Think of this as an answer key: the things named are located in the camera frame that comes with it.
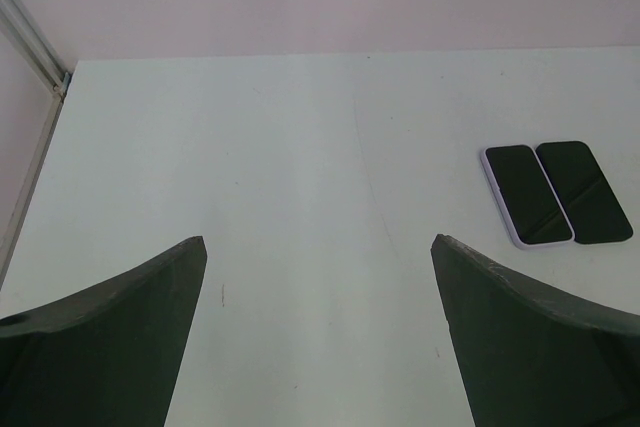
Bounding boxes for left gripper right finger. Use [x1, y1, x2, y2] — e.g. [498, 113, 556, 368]
[431, 235, 639, 426]

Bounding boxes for phone with lilac case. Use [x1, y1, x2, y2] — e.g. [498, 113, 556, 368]
[480, 144, 575, 250]

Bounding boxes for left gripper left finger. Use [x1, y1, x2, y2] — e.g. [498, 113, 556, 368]
[1, 236, 207, 426]

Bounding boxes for phone with black case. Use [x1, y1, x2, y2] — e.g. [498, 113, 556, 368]
[535, 141, 634, 245]

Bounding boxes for left aluminium frame post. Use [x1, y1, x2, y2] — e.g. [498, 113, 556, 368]
[1, 0, 72, 99]

